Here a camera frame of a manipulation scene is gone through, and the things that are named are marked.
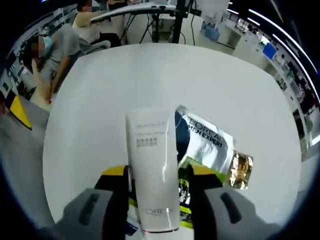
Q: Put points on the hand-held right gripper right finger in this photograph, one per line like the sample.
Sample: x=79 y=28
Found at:
x=197 y=200

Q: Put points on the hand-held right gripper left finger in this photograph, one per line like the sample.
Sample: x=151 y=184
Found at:
x=117 y=200

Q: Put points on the gold foil skincare packet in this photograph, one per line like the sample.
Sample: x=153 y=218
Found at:
x=241 y=170

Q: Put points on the large black green skincare packet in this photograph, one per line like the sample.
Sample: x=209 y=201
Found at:
x=207 y=147

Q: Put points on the white skincare tube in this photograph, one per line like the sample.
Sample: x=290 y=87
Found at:
x=152 y=155

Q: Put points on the grey office chair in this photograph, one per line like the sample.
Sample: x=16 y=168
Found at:
x=100 y=45

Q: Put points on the white lab counter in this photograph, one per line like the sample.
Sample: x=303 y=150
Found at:
x=240 y=42

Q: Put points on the blue bin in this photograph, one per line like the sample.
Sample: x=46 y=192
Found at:
x=270 y=51

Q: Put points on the blue water jugs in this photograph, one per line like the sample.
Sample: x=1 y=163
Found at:
x=211 y=31

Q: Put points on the black tripod stand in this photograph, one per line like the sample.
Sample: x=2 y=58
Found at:
x=179 y=22

